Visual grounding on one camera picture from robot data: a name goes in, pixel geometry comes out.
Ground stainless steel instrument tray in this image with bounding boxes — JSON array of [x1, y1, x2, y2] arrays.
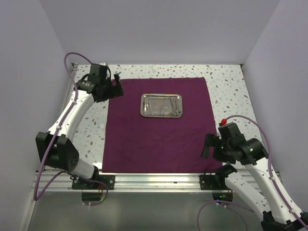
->
[[140, 93, 183, 118]]

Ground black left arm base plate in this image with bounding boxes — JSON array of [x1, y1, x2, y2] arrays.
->
[[70, 175, 116, 190]]

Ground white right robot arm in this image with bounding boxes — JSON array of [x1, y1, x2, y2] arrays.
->
[[199, 123, 308, 231]]

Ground aluminium table edge rail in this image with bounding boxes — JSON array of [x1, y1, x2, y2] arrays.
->
[[31, 172, 282, 193]]

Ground steel scalpel handle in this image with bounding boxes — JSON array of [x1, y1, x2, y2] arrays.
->
[[160, 97, 167, 116]]

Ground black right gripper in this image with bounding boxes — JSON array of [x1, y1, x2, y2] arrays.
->
[[201, 132, 235, 164]]

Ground steel forceps with ring handles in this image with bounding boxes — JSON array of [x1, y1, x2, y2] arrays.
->
[[173, 97, 182, 117]]

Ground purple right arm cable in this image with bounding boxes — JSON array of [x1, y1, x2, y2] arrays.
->
[[197, 115, 308, 231]]

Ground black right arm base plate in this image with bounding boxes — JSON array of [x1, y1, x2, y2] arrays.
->
[[199, 171, 229, 191]]

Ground pointed steel tweezers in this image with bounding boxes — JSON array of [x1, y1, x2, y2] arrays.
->
[[144, 96, 150, 115]]

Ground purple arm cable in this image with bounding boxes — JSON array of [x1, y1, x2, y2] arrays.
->
[[197, 115, 308, 231], [33, 52, 109, 206]]

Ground purple surgical cloth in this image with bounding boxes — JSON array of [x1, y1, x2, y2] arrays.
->
[[102, 77, 221, 173]]

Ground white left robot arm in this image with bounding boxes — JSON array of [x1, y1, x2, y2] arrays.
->
[[36, 64, 124, 189]]

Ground steel surgical scissors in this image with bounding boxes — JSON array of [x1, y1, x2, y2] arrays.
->
[[169, 97, 178, 117]]

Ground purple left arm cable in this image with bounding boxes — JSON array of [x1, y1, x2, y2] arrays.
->
[[33, 52, 109, 206]]

